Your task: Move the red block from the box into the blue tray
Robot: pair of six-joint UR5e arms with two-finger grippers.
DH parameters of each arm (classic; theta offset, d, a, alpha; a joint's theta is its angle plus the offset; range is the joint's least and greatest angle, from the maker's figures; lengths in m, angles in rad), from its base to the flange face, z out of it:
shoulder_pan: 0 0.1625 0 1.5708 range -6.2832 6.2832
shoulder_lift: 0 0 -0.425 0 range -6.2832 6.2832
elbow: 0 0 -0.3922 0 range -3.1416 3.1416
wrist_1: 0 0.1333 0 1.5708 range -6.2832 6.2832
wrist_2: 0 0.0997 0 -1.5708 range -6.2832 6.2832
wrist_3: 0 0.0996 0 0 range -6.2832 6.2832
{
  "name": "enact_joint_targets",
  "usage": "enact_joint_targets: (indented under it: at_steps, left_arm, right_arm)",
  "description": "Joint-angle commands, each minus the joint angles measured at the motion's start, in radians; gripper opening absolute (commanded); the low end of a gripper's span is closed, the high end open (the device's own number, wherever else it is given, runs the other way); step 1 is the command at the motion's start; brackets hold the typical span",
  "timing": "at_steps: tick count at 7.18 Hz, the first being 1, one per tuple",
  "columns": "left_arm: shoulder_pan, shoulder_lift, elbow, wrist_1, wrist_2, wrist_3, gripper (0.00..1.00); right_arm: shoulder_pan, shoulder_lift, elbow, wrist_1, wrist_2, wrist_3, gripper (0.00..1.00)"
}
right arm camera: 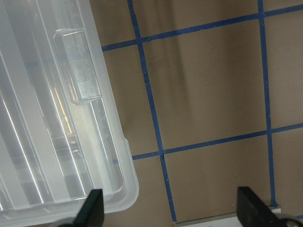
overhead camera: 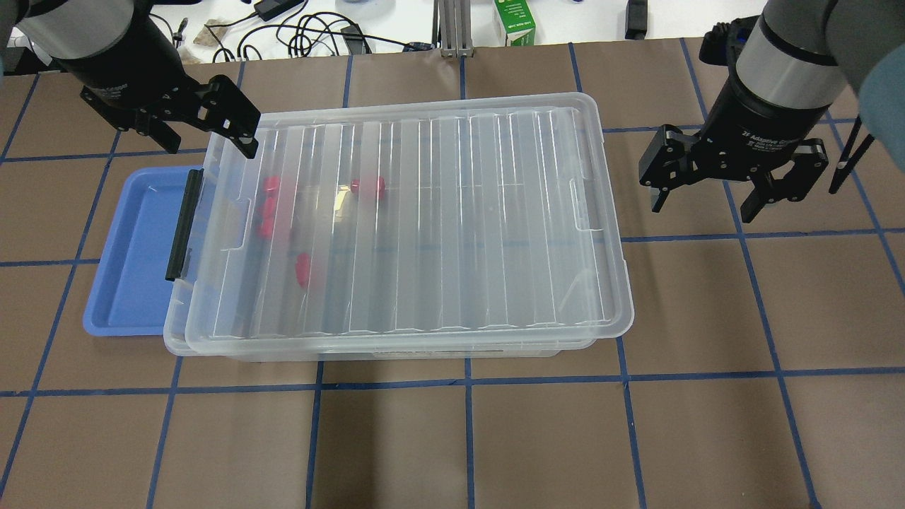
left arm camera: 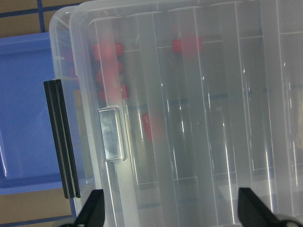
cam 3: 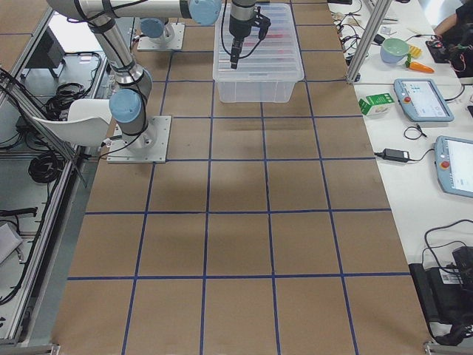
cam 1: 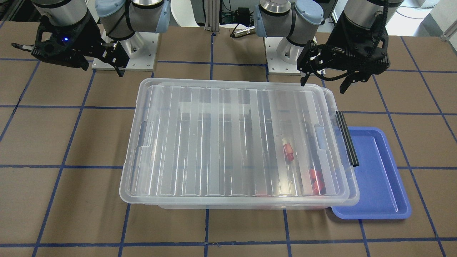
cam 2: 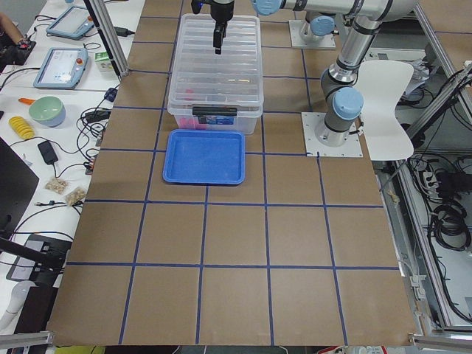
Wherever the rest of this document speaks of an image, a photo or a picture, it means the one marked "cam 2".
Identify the black box latch handle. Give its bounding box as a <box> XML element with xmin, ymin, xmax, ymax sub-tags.
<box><xmin>192</xmin><ymin>106</ymin><xmax>237</xmax><ymax>117</ymax></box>

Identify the black monitor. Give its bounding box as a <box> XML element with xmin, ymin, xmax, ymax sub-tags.
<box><xmin>0</xmin><ymin>139</ymin><xmax>39</xmax><ymax>238</ymax></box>

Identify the white plastic chair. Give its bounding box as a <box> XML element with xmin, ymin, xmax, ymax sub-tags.
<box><xmin>354</xmin><ymin>60</ymin><xmax>414</xmax><ymax>161</ymax></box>

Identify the clear plastic box lid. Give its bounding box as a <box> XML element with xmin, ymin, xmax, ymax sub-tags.
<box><xmin>167</xmin><ymin>13</ymin><xmax>265</xmax><ymax>114</ymax></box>

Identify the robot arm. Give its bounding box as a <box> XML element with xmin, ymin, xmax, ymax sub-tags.
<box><xmin>192</xmin><ymin>1</ymin><xmax>336</xmax><ymax>54</ymax></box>
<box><xmin>252</xmin><ymin>1</ymin><xmax>417</xmax><ymax>147</ymax></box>

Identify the red block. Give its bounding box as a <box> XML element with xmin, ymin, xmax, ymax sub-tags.
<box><xmin>177</xmin><ymin>117</ymin><xmax>207</xmax><ymax>130</ymax></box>

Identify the blue teach pendant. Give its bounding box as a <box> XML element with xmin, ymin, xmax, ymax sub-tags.
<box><xmin>46</xmin><ymin>6</ymin><xmax>94</xmax><ymax>40</ymax></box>
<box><xmin>33</xmin><ymin>47</ymin><xmax>89</xmax><ymax>89</ymax></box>

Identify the aluminium frame post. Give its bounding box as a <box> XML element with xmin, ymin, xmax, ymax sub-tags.
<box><xmin>83</xmin><ymin>0</ymin><xmax>129</xmax><ymax>78</ymax></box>

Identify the orange toy carrot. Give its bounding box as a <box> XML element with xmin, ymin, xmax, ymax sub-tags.
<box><xmin>18</xmin><ymin>97</ymin><xmax>35</xmax><ymax>105</ymax></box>

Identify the green bowl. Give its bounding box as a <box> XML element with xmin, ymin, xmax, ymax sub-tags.
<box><xmin>29</xmin><ymin>96</ymin><xmax>66</xmax><ymax>128</ymax></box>

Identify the green white carton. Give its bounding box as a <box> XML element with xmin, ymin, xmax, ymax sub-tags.
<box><xmin>94</xmin><ymin>52</ymin><xmax>114</xmax><ymax>72</ymax></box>

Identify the black power brick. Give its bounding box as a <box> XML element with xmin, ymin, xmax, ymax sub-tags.
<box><xmin>114</xmin><ymin>27</ymin><xmax>135</xmax><ymax>37</ymax></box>

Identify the black power adapter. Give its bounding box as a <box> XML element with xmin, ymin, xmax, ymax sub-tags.
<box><xmin>38</xmin><ymin>140</ymin><xmax>58</xmax><ymax>165</ymax></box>

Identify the yellow toy corn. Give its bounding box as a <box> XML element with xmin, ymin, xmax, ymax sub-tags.
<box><xmin>8</xmin><ymin>116</ymin><xmax>35</xmax><ymax>140</ymax></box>

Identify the bag of nuts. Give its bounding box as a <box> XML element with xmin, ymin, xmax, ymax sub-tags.
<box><xmin>45</xmin><ymin>177</ymin><xmax>69</xmax><ymax>195</ymax></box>
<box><xmin>65</xmin><ymin>187</ymin><xmax>87</xmax><ymax>207</ymax></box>

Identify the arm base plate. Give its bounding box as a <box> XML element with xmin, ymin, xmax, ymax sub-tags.
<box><xmin>302</xmin><ymin>112</ymin><xmax>363</xmax><ymax>158</ymax></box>
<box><xmin>288</xmin><ymin>20</ymin><xmax>336</xmax><ymax>50</ymax></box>

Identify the clear plastic storage box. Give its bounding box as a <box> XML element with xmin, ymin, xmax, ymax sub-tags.
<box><xmin>167</xmin><ymin>13</ymin><xmax>265</xmax><ymax>136</ymax></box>

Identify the person forearm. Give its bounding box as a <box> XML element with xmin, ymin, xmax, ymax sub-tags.
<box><xmin>0</xmin><ymin>13</ymin><xmax>24</xmax><ymax>44</ymax></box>

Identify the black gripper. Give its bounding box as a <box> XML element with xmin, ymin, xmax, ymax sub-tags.
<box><xmin>209</xmin><ymin>0</ymin><xmax>235</xmax><ymax>55</ymax></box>

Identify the blue plastic tray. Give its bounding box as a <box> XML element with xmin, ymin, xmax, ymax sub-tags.
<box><xmin>162</xmin><ymin>129</ymin><xmax>246</xmax><ymax>185</ymax></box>

